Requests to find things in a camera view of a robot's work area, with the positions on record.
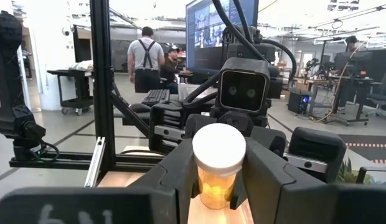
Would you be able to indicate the black computer mouse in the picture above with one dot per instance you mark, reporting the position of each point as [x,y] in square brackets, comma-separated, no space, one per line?
[140,107]

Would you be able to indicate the green potted plant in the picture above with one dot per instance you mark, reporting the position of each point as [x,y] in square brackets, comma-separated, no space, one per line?
[347,174]

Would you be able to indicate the computer monitor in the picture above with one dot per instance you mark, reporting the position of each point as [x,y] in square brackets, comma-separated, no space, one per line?
[208,31]

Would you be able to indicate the black mat hazard-striped edge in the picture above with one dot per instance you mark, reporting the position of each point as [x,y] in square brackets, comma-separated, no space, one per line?
[367,151]

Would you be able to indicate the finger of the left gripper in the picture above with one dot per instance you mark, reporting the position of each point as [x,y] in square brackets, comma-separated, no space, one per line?
[271,140]
[197,123]

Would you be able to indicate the black office chair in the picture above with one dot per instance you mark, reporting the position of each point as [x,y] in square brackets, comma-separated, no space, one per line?
[383,90]

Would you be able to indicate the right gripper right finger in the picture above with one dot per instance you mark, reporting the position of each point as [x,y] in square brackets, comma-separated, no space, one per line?
[305,205]

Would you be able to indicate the black utility cart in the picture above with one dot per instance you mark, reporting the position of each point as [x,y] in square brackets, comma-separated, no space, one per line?
[78,90]

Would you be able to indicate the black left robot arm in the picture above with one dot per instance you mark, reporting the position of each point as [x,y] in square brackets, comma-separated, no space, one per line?
[249,49]

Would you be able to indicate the black aluminium table frame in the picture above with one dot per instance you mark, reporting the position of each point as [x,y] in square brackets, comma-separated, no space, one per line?
[102,77]

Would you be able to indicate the orange medicine bottle white cap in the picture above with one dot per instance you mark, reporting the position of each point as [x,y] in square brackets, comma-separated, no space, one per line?
[218,149]

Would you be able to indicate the black computer tower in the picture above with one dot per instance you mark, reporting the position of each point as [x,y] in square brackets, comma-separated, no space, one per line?
[299,102]

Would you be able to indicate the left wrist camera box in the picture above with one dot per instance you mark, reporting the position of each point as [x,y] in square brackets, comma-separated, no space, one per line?
[244,87]

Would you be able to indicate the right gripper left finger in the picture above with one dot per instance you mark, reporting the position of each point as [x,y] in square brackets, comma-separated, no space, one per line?
[87,205]

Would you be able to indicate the black keyboard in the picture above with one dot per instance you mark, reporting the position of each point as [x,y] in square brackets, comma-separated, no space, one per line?
[155,97]

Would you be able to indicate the black background desk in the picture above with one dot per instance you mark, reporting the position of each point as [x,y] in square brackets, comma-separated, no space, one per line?
[348,81]

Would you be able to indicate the person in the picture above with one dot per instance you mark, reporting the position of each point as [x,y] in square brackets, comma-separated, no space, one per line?
[171,68]
[353,43]
[146,59]

